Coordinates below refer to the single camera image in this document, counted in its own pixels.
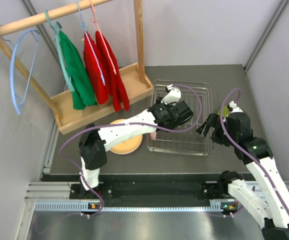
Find metal wire dish rack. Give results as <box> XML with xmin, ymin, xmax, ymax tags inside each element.
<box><xmin>147</xmin><ymin>79</ymin><xmax>214</xmax><ymax>157</ymax></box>

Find green plate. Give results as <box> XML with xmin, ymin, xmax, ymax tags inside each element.
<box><xmin>218</xmin><ymin>105</ymin><xmax>229</xmax><ymax>118</ymax></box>

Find light blue empty hanger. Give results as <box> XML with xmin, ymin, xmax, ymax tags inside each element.
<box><xmin>9</xmin><ymin>28</ymin><xmax>42</xmax><ymax>116</ymax></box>

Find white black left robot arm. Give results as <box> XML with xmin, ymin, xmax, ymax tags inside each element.
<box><xmin>79</xmin><ymin>100</ymin><xmax>194</xmax><ymax>199</ymax></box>

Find red shirt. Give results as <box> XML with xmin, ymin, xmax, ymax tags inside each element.
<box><xmin>83</xmin><ymin>33</ymin><xmax>110</xmax><ymax>105</ymax></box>
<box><xmin>95</xmin><ymin>31</ymin><xmax>130</xmax><ymax>112</ymax></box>

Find yellow plastic plate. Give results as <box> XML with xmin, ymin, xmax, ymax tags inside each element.
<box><xmin>108</xmin><ymin>118</ymin><xmax>144</xmax><ymax>156</ymax></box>

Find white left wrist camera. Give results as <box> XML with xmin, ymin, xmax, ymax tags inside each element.
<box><xmin>160</xmin><ymin>84</ymin><xmax>182</xmax><ymax>105</ymax></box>

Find pink plastic plate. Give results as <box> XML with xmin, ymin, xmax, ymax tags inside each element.
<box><xmin>150</xmin><ymin>132</ymin><xmax>157</xmax><ymax>141</ymax></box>

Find red shirt right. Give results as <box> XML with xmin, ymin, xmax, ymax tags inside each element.
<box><xmin>95</xmin><ymin>31</ymin><xmax>130</xmax><ymax>112</ymax></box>

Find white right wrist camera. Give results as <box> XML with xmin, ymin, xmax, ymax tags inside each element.
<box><xmin>227</xmin><ymin>101</ymin><xmax>244</xmax><ymax>114</ymax></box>

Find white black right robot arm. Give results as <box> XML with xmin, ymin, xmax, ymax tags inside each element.
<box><xmin>197</xmin><ymin>112</ymin><xmax>289</xmax><ymax>240</ymax></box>

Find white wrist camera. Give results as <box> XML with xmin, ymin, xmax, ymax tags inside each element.
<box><xmin>227</xmin><ymin>101</ymin><xmax>244</xmax><ymax>114</ymax></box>
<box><xmin>160</xmin><ymin>84</ymin><xmax>182</xmax><ymax>105</ymax></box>

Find green shirt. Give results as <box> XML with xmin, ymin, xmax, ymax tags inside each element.
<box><xmin>59</xmin><ymin>31</ymin><xmax>98</xmax><ymax>110</ymax></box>

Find pink hanger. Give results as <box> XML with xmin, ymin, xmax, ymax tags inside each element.
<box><xmin>88</xmin><ymin>0</ymin><xmax>117</xmax><ymax>75</ymax></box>

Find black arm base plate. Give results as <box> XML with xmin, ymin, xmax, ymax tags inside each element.
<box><xmin>68</xmin><ymin>181</ymin><xmax>238</xmax><ymax>201</ymax></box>

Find grey slotted cable duct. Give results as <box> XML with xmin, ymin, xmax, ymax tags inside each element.
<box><xmin>34</xmin><ymin>201</ymin><xmax>239</xmax><ymax>212</ymax></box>

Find teal hanger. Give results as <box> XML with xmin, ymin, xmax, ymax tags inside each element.
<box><xmin>44</xmin><ymin>10</ymin><xmax>75</xmax><ymax>92</ymax></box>

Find red shirt left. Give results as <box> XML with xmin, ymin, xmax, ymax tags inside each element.
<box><xmin>83</xmin><ymin>33</ymin><xmax>110</xmax><ymax>105</ymax></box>

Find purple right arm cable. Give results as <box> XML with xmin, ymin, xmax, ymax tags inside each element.
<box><xmin>219</xmin><ymin>87</ymin><xmax>289</xmax><ymax>234</ymax></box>

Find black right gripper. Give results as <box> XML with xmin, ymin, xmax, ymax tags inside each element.
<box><xmin>196</xmin><ymin>112</ymin><xmax>238</xmax><ymax>147</ymax></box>

